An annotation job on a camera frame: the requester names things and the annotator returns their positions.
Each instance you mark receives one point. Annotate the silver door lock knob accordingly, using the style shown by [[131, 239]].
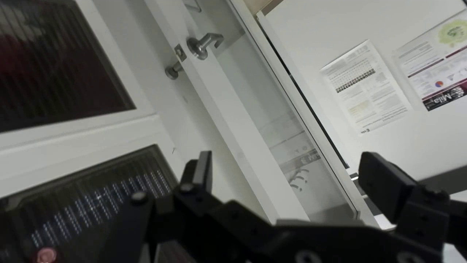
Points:
[[172, 71]]

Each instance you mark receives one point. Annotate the white poster green logo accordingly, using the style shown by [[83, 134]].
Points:
[[438, 68]]

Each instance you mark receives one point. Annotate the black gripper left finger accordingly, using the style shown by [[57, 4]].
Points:
[[204, 170]]

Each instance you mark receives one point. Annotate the white poster with table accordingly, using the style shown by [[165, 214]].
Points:
[[365, 89]]

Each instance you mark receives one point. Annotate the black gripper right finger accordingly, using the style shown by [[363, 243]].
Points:
[[388, 185]]

